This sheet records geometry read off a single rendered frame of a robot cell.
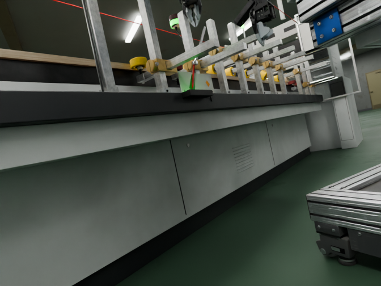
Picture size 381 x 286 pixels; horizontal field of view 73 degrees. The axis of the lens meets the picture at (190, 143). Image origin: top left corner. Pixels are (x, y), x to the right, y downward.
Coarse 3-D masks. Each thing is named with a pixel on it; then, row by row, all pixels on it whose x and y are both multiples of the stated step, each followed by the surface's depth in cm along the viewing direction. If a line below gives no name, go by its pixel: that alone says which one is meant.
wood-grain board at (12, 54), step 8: (0, 48) 81; (0, 56) 81; (8, 56) 82; (16, 56) 84; (24, 56) 86; (32, 56) 88; (40, 56) 90; (48, 56) 92; (56, 56) 94; (64, 56) 97; (64, 64) 97; (72, 64) 99; (80, 64) 101; (88, 64) 104; (112, 64) 113; (120, 64) 116; (128, 64) 120; (232, 80) 197; (248, 80) 216
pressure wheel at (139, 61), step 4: (132, 60) 116; (136, 60) 115; (140, 60) 116; (144, 60) 117; (132, 64) 116; (136, 64) 115; (140, 64) 116; (144, 64) 117; (132, 68) 119; (136, 68) 121; (140, 68) 118; (144, 68) 122; (140, 72) 119
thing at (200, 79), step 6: (180, 72) 114; (186, 72) 117; (180, 78) 113; (186, 78) 116; (198, 78) 124; (204, 78) 128; (210, 78) 132; (180, 84) 113; (186, 84) 116; (198, 84) 123; (204, 84) 127; (210, 84) 131; (186, 90) 115
